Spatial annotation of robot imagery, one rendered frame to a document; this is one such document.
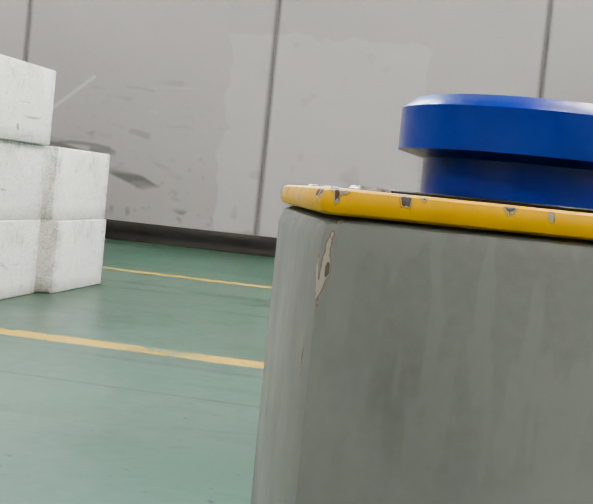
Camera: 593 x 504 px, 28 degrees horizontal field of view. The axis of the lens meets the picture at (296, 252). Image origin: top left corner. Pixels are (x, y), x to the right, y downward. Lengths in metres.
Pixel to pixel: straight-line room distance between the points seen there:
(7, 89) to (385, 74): 2.89
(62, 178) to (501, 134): 2.82
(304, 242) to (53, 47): 5.58
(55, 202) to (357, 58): 2.63
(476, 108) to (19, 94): 2.57
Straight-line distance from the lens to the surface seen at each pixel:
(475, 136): 0.17
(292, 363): 0.16
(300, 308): 0.15
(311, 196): 0.15
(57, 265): 2.96
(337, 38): 5.35
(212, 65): 5.46
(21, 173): 2.79
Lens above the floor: 0.31
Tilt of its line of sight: 3 degrees down
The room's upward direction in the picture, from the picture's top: 6 degrees clockwise
